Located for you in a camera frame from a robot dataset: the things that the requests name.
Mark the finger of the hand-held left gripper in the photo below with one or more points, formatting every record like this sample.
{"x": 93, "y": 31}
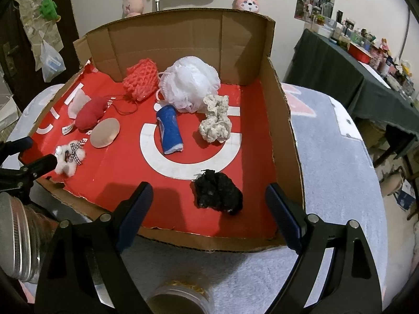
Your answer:
{"x": 19, "y": 144}
{"x": 37, "y": 166}

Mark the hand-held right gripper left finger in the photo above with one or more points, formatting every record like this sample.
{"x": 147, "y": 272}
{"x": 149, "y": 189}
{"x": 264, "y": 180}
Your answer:
{"x": 137, "y": 216}

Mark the pink plush toy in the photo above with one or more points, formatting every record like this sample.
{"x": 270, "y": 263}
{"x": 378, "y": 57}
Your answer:
{"x": 132, "y": 5}

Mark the blue cloth roll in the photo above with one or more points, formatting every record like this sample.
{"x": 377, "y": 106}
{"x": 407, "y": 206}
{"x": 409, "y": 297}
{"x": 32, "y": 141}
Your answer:
{"x": 168, "y": 130}

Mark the dark green covered table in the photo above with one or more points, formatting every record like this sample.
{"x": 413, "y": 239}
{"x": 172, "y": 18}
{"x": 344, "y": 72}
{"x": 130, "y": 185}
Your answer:
{"x": 327, "y": 65}

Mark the cluttered side table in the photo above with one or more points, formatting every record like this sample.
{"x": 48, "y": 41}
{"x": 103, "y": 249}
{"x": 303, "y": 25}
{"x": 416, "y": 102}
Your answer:
{"x": 376, "y": 49}

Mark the cream knitted scrunchie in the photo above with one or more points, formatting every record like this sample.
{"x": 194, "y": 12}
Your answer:
{"x": 214, "y": 124}

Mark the clear plastic bag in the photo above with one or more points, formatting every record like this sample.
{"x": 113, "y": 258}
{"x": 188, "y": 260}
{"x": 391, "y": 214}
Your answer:
{"x": 50, "y": 63}

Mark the black fuzzy scrunchie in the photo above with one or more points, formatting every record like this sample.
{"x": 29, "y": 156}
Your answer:
{"x": 217, "y": 193}

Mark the pink cat plush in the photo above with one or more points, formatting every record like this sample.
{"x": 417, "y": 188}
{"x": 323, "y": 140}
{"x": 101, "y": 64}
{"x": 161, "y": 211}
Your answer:
{"x": 246, "y": 4}

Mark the white bath pouf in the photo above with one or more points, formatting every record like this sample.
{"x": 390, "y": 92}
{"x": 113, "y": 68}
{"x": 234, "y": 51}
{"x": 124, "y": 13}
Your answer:
{"x": 190, "y": 81}

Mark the red plush toy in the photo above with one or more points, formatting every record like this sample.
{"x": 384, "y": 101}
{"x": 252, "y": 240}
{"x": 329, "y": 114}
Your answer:
{"x": 90, "y": 113}

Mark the translucent white pouch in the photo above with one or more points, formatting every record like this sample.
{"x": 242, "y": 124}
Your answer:
{"x": 78, "y": 103}

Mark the red container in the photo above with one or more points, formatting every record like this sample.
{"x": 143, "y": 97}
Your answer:
{"x": 358, "y": 51}

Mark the beige round pad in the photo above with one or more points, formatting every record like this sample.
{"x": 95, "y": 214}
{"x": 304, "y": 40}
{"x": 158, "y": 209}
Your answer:
{"x": 104, "y": 133}

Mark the crumpled plastic sheet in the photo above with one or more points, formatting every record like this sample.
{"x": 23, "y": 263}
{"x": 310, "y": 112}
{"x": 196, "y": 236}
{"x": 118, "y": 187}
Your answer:
{"x": 32, "y": 16}

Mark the small jar gold pieces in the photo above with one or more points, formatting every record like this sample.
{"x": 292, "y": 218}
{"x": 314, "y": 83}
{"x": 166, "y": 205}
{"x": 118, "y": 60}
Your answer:
{"x": 176, "y": 301}

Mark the large glass jar dark leaves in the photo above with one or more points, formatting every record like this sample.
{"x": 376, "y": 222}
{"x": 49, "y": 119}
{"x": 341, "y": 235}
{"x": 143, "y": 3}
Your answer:
{"x": 19, "y": 235}

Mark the green plush frog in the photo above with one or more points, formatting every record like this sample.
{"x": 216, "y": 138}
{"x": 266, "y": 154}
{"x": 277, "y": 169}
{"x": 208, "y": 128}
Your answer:
{"x": 49, "y": 8}

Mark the white plush bear checked bow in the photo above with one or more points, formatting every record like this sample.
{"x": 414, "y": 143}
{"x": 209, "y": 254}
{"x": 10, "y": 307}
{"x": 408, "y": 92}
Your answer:
{"x": 68, "y": 160}

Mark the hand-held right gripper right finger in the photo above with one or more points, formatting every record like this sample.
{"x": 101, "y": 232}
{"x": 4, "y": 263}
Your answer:
{"x": 284, "y": 216}

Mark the cardboard box red lining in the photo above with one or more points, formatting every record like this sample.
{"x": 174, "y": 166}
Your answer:
{"x": 196, "y": 39}

